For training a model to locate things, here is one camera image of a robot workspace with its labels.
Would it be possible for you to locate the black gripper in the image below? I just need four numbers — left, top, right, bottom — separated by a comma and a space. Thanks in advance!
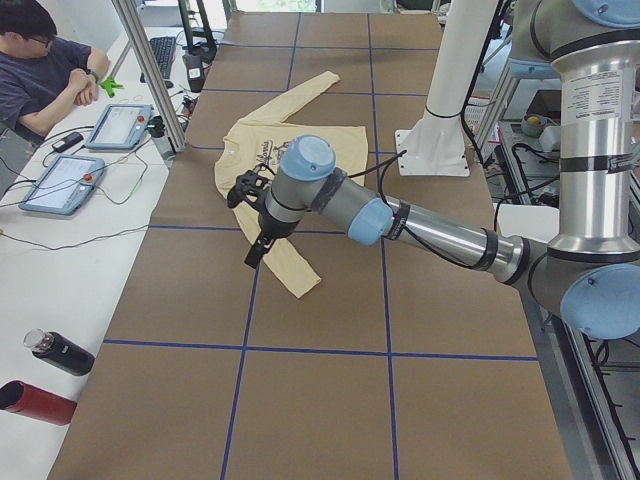
244, 207, 296, 268

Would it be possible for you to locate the cream long-sleeve graphic shirt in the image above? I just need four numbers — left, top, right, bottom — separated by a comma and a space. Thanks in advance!
214, 71, 369, 298

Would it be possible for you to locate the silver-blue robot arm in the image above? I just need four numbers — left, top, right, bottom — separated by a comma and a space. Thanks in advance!
227, 1, 639, 340

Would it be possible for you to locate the far teach pendant tablet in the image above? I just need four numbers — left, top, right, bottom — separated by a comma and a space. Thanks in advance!
84, 104, 153, 151

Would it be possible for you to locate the teach pendant tablet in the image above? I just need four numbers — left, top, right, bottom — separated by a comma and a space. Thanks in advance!
19, 154, 106, 216
84, 104, 153, 151

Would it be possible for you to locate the near teach pendant tablet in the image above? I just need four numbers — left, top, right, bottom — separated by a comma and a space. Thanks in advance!
19, 154, 106, 216

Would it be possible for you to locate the black phone on table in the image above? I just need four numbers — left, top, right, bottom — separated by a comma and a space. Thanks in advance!
52, 131, 84, 153

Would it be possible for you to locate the green plastic object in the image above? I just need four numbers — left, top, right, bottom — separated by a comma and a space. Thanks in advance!
100, 76, 123, 98

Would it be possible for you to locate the black keyboard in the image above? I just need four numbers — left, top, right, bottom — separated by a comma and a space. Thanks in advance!
149, 36, 177, 80

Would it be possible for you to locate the black water bottle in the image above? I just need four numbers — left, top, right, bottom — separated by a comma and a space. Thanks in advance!
23, 328, 95, 376

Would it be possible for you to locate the red water bottle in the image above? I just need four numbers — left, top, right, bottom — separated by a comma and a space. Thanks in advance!
1, 380, 77, 426

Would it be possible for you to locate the person in navy shirt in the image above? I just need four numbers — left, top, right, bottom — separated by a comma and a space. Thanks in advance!
1, 1, 109, 144

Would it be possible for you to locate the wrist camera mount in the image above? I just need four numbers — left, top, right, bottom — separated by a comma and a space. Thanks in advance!
226, 169, 272, 211

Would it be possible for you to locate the aluminium frame post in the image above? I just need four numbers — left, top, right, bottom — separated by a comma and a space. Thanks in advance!
111, 0, 186, 156

